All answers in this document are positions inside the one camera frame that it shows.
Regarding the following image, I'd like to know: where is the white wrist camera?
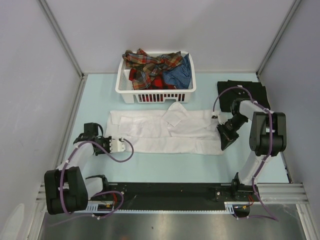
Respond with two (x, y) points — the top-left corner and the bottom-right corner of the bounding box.
(211, 110), (228, 125)
(109, 137), (127, 153)

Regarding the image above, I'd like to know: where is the aluminium corner post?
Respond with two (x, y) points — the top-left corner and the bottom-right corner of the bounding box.
(37, 0), (86, 79)
(255, 0), (303, 80)

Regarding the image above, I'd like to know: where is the left aluminium corner post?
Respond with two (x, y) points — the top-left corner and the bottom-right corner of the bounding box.
(37, 0), (86, 79)

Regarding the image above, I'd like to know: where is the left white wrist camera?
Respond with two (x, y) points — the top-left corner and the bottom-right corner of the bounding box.
(109, 137), (127, 153)

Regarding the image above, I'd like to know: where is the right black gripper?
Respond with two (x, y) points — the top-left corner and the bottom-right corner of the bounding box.
(217, 114), (249, 151)

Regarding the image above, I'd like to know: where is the folded black shirt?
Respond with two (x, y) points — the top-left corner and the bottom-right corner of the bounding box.
(217, 80), (270, 113)

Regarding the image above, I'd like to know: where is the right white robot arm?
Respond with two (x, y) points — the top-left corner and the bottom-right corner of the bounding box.
(215, 98), (287, 202)

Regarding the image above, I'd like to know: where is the blue checked shirt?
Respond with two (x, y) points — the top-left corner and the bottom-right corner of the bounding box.
(162, 54), (192, 90)

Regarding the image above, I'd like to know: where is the aluminium frame rail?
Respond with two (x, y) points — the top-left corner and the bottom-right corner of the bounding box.
(257, 183), (309, 204)

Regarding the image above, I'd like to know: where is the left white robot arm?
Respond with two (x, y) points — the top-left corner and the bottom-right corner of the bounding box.
(44, 122), (111, 215)

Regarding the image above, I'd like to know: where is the red black plaid shirt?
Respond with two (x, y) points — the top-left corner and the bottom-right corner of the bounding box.
(138, 76), (177, 103)

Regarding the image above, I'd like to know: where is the white plastic laundry basket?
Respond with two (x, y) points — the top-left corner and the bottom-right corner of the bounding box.
(115, 48), (197, 104)

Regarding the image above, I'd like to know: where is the white long sleeve shirt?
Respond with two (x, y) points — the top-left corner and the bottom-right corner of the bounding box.
(106, 102), (224, 156)

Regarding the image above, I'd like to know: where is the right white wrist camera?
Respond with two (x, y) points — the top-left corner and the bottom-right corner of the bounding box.
(211, 110), (228, 125)

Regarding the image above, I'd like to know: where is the white slotted cable duct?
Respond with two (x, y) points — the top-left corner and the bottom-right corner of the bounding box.
(86, 202), (237, 214)

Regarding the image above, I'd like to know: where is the right aluminium corner post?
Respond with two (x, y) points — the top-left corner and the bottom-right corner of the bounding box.
(255, 0), (303, 80)

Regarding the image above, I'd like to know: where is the brown plaid shirt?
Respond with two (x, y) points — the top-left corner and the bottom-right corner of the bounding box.
(122, 48), (183, 90)

